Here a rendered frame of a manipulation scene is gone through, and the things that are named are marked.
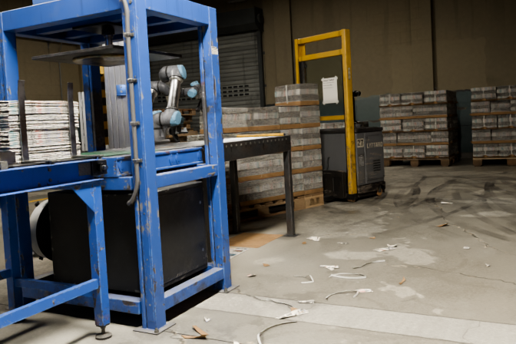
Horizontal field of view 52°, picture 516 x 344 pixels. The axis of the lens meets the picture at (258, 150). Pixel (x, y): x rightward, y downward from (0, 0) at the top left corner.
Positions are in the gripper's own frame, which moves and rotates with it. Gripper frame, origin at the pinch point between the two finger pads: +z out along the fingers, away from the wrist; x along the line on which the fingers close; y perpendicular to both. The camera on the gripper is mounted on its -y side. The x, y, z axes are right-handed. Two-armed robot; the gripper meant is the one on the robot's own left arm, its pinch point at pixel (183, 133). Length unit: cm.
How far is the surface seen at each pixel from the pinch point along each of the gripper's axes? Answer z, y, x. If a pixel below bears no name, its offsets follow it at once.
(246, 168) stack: 46, -36, 37
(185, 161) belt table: 180, -13, -124
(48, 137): 188, 4, -200
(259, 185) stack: 45, -54, 52
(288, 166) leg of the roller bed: 125, -30, 11
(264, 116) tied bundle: 45, 12, 63
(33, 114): 191, 14, -207
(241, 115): 43, 13, 36
